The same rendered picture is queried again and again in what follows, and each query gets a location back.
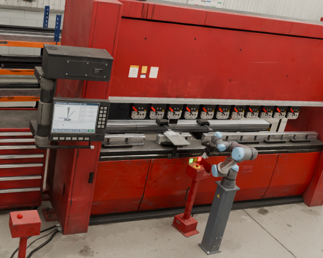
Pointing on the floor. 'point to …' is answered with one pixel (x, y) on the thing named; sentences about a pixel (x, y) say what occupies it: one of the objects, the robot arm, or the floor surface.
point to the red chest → (14, 160)
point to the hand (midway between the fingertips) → (202, 156)
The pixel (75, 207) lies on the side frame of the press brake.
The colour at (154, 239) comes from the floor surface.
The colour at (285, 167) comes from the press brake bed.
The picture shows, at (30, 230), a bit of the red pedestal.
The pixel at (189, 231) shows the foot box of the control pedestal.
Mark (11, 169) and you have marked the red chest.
